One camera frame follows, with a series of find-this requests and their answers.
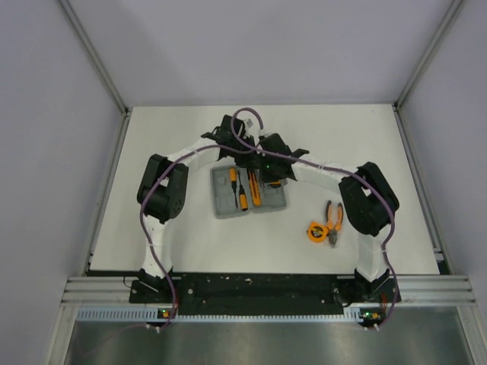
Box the orange black utility knife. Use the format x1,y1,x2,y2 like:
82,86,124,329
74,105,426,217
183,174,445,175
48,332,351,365
247,170,262,206

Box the grey plastic tool case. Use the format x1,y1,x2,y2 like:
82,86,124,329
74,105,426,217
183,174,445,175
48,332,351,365
210,165,288,219

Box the orange black screwdriver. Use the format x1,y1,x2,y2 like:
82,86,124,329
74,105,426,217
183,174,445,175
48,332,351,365
229,167,239,208
237,172,248,211

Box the orange tape measure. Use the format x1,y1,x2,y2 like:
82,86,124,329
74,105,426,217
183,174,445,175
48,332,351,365
307,221,329,243

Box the orange handled pliers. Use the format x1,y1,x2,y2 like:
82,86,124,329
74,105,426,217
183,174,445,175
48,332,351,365
325,200,344,248

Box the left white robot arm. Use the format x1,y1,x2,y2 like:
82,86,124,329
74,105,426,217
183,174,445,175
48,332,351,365
137,115,255,302

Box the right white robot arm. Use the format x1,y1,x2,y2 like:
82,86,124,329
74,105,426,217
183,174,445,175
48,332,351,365
257,133,399,301

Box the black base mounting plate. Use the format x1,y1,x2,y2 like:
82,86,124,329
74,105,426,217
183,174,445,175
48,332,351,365
129,272,401,315

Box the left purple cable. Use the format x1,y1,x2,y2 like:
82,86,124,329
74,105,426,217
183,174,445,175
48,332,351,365
139,117,259,332

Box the purple cable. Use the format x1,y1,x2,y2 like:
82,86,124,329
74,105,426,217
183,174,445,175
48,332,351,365
231,107,399,331
139,117,259,332

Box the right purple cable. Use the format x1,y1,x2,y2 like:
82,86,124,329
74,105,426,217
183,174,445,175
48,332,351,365
231,107,399,331

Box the left aluminium corner post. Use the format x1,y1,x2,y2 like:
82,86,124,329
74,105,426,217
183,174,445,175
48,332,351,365
55,0,130,115

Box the aluminium corner post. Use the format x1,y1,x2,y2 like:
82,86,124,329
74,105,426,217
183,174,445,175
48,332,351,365
393,0,467,110
55,0,130,115

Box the aluminium front frame rail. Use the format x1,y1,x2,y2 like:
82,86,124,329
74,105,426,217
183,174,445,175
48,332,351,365
61,273,476,306

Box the grey slotted cable duct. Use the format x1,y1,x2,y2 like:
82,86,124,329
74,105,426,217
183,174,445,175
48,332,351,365
76,306,380,325

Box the right aluminium corner post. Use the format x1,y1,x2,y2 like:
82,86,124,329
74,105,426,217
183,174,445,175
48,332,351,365
393,0,467,110

